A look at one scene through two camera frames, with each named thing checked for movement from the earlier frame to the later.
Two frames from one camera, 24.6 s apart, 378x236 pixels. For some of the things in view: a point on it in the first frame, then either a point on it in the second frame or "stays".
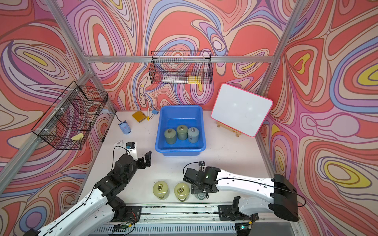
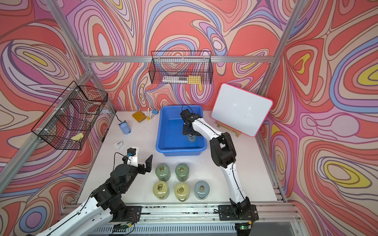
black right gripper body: [199, 186] to [190, 131]
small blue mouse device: [125, 128] stays
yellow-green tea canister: [160, 189] stays
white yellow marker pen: [148, 117] stays
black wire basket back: [181, 67] stays
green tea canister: [170, 136] to [163, 172]
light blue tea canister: [193, 134] stays
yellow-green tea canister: [181, 190] stays
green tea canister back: [182, 132] to [182, 172]
